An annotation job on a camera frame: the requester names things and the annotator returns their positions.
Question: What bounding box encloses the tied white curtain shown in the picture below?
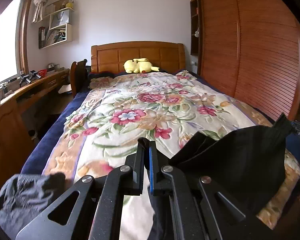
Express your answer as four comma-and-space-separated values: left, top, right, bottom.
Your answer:
31, 0, 56, 23

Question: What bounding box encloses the yellow plush toy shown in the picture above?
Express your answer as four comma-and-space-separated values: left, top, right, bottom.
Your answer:
122, 58, 161, 74

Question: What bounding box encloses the dark pillow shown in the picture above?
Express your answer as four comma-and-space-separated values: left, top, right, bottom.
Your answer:
87, 71, 115, 80

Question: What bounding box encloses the wooden desk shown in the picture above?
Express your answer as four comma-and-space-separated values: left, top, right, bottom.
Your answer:
0, 69, 70, 183

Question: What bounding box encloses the window with wooden frame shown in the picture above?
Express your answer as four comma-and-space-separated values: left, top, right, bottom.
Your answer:
0, 0, 32, 88

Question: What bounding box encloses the wooden slatted wardrobe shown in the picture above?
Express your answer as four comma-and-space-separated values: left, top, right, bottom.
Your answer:
189, 0, 300, 127

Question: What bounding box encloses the dark grey garment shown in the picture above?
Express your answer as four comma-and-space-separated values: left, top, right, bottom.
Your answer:
0, 172, 67, 240

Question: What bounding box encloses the wooden bed headboard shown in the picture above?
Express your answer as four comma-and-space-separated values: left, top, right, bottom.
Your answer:
91, 41, 185, 75

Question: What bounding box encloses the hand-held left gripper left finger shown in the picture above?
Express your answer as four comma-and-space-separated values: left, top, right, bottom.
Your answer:
15, 138, 145, 240

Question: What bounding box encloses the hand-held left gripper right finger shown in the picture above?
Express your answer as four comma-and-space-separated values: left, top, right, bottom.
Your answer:
149, 141, 255, 240

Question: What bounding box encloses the floral blanket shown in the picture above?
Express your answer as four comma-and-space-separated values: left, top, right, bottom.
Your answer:
42, 71, 300, 240

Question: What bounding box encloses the white wall shelf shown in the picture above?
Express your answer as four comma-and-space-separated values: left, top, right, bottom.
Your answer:
38, 0, 75, 50

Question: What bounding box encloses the wooden chair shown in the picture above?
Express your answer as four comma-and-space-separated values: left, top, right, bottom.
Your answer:
70, 59, 88, 98

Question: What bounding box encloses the black button coat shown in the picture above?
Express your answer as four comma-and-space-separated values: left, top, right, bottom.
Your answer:
145, 114, 294, 240

